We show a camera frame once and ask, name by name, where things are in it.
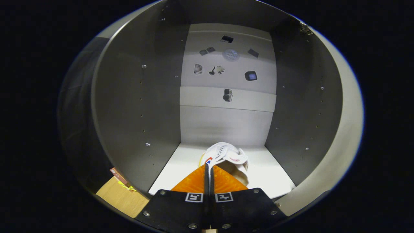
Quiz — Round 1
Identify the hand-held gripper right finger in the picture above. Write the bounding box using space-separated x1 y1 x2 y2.
209 165 288 231

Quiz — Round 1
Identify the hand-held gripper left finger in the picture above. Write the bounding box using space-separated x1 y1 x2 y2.
135 164 209 231

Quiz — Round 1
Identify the white shoe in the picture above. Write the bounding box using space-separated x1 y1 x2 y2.
199 142 249 188

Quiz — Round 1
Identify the grey shoe cabinet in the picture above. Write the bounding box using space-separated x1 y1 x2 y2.
91 0 343 199

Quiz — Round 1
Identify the stack of books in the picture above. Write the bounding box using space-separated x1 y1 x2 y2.
109 167 138 192

